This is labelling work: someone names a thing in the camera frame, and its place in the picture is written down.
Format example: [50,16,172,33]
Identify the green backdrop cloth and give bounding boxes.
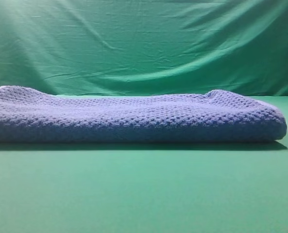
[0,0,288,96]

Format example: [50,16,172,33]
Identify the blue waffle-weave towel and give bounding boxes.
[0,86,287,143]

